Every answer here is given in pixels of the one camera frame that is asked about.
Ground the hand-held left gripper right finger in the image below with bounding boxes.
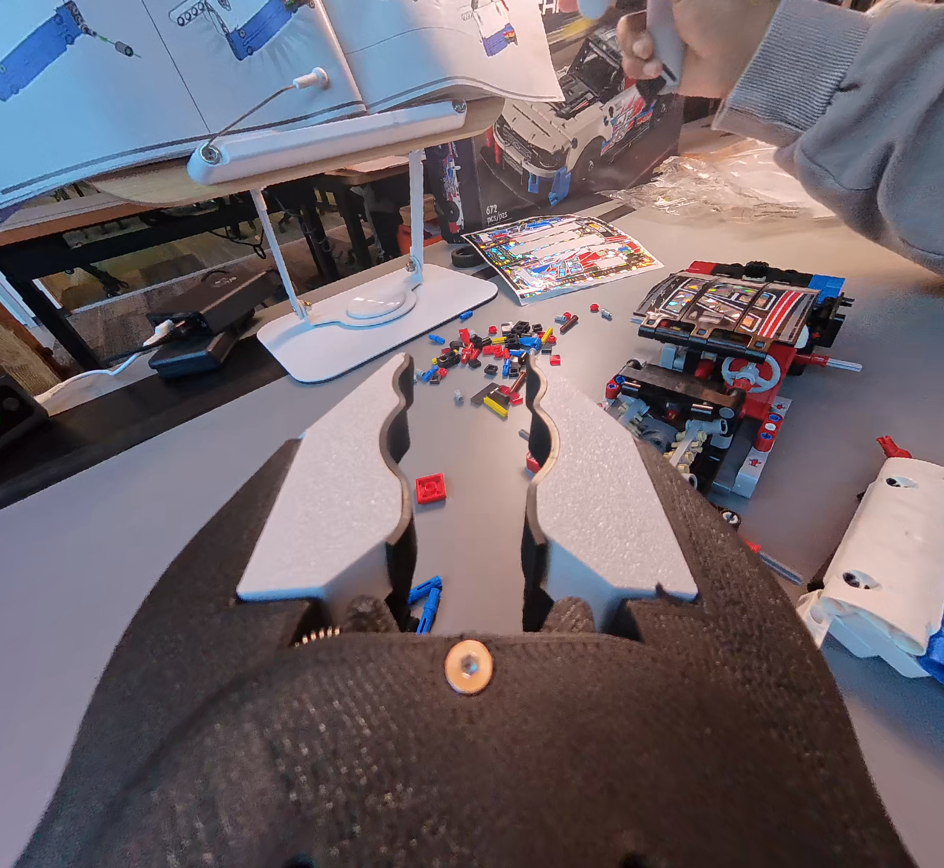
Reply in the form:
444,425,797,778
522,355,702,635

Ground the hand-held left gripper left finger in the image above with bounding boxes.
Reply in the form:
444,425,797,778
235,352,419,611

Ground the lego race car model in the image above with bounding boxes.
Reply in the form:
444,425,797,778
603,260,862,585

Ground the white and blue lego panel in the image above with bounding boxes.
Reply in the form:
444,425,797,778
795,434,944,686

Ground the lego instruction booklet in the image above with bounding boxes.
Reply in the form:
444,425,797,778
0,0,566,209

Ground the person's right forearm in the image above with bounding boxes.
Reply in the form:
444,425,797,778
711,0,944,275

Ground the lego set box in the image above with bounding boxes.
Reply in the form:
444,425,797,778
424,0,683,246

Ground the pile of small lego pieces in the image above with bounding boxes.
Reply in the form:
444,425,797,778
413,302,615,419

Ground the white book stand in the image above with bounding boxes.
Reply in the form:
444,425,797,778
0,68,511,384

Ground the black power adapter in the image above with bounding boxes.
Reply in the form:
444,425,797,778
146,269,275,378

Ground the heap of clear plastic bags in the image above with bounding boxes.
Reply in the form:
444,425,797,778
601,153,842,220

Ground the holographic sticker sheet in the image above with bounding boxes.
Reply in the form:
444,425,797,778
463,215,663,306

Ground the white cable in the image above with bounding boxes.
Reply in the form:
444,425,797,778
37,318,194,415

